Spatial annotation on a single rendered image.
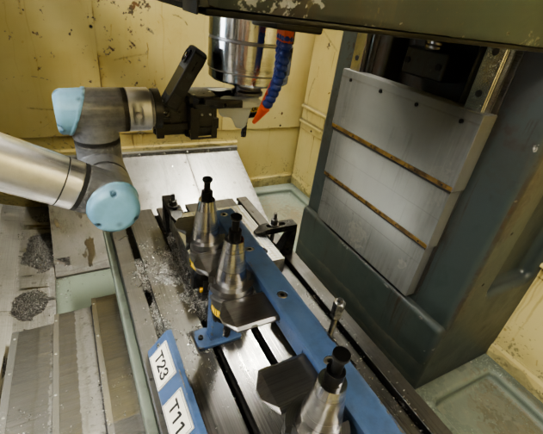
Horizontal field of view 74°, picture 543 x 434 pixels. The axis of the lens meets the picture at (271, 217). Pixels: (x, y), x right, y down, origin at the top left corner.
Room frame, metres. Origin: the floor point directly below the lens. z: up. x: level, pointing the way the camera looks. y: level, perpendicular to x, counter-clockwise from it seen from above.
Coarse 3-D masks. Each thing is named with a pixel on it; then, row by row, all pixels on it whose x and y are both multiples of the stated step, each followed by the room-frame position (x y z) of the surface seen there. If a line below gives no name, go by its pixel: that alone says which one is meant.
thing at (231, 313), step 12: (240, 300) 0.35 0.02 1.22; (252, 300) 0.36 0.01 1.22; (264, 300) 0.36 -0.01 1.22; (228, 312) 0.33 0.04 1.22; (240, 312) 0.33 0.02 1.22; (252, 312) 0.34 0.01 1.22; (264, 312) 0.34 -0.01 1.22; (276, 312) 0.34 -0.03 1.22; (228, 324) 0.31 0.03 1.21; (240, 324) 0.31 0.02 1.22; (252, 324) 0.32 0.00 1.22; (264, 324) 0.32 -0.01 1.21
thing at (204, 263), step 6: (204, 252) 0.45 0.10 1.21; (210, 252) 0.45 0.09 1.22; (216, 252) 0.45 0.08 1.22; (198, 258) 0.43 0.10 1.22; (204, 258) 0.43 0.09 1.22; (210, 258) 0.43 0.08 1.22; (216, 258) 0.43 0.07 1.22; (198, 264) 0.42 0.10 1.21; (204, 264) 0.42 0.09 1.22; (210, 264) 0.42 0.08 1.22; (216, 264) 0.42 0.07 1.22; (198, 270) 0.41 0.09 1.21; (204, 270) 0.40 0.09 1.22; (210, 270) 0.40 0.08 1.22
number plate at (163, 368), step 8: (160, 352) 0.46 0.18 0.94; (168, 352) 0.45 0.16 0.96; (152, 360) 0.45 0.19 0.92; (160, 360) 0.45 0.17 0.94; (168, 360) 0.44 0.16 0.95; (152, 368) 0.44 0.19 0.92; (160, 368) 0.43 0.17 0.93; (168, 368) 0.43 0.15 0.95; (160, 376) 0.42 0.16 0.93; (168, 376) 0.41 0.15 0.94; (160, 384) 0.40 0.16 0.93
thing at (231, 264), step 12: (228, 240) 0.38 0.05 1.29; (240, 240) 0.38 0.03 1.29; (228, 252) 0.37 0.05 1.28; (240, 252) 0.38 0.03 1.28; (228, 264) 0.37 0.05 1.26; (240, 264) 0.37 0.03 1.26; (216, 276) 0.38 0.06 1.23; (228, 276) 0.37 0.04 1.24; (240, 276) 0.37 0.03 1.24; (228, 288) 0.36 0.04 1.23
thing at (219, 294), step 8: (248, 272) 0.40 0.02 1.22; (208, 280) 0.38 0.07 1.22; (248, 280) 0.39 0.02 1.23; (208, 288) 0.38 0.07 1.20; (216, 288) 0.36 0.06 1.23; (224, 288) 0.36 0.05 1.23; (240, 288) 0.37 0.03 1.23; (248, 288) 0.37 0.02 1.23; (216, 296) 0.36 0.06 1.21; (224, 296) 0.35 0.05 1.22; (232, 296) 0.35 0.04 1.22; (240, 296) 0.36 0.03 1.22
